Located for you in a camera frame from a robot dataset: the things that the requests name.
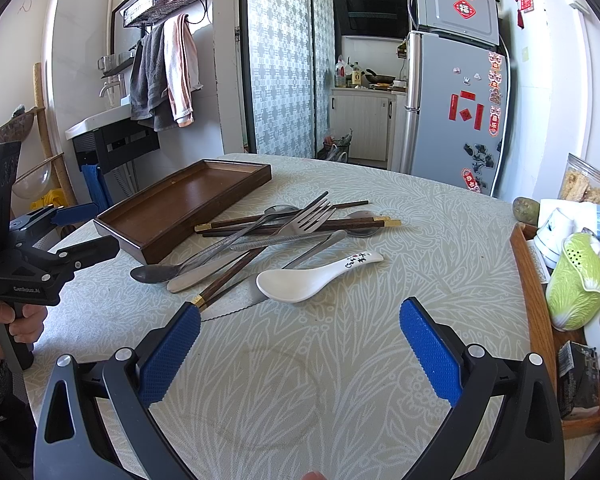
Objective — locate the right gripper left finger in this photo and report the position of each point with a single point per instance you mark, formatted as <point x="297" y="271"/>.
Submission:
<point x="72" y="441"/>

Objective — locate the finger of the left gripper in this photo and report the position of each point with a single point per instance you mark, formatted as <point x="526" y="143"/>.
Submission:
<point x="86" y="254"/>
<point x="66" y="216"/>

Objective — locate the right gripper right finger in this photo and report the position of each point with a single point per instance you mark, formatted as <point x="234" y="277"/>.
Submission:
<point x="526" y="440"/>

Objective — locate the small dark metal spoon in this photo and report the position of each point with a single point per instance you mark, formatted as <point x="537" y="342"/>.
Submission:
<point x="158" y="273"/>

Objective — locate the silver table knife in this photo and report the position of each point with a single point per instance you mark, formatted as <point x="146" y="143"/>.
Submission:
<point x="245" y="293"/>

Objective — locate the white ceramic spoon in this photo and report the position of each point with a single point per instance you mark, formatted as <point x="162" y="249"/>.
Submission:
<point x="293" y="286"/>

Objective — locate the silver fork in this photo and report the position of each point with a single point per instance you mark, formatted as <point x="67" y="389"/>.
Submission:
<point x="303" y="220"/>

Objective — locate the large spoon textured handle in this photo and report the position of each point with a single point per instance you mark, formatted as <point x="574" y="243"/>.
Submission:
<point x="278" y="239"/>

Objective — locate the white kitchen cabinet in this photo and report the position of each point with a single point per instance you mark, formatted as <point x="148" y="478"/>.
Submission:
<point x="372" y="118"/>

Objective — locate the person's left hand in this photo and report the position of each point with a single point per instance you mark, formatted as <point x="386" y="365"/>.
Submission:
<point x="25" y="330"/>

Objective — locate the yellow cloth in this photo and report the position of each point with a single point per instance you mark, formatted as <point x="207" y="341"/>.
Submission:
<point x="54" y="197"/>

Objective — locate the wooden ladder rack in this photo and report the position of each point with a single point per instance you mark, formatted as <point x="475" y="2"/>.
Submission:
<point x="51" y="172"/>

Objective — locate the brown wooden tray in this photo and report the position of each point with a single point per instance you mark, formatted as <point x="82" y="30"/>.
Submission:
<point x="151" y="223"/>

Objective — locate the wooden side tray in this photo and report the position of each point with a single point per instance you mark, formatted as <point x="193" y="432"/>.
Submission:
<point x="544" y="339"/>

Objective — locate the white sink basin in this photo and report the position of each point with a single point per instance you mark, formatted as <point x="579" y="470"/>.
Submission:
<point x="106" y="118"/>

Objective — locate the grey hanging towel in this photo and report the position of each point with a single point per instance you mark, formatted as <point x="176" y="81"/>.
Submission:
<point x="149" y="99"/>

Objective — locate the cabbage shaped ceramic pot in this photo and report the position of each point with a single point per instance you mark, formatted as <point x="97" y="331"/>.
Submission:
<point x="573" y="292"/>

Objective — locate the pink striped hanging towel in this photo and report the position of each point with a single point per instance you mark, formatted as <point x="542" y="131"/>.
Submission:
<point x="182" y="69"/>

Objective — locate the grey stone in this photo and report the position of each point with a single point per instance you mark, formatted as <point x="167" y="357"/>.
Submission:
<point x="526" y="210"/>

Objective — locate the clear snack container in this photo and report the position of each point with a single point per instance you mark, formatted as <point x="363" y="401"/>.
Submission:
<point x="581" y="182"/>

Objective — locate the plastic bag on floor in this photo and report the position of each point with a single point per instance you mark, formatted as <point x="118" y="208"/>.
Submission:
<point x="336" y="149"/>

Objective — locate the patterned sliding door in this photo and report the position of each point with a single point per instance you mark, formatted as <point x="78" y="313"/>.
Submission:
<point x="288" y="55"/>

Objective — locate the grey refrigerator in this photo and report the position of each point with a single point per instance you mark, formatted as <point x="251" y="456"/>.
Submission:
<point x="457" y="95"/>

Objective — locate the black range hood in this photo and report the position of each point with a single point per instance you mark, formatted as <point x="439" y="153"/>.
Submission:
<point x="373" y="18"/>

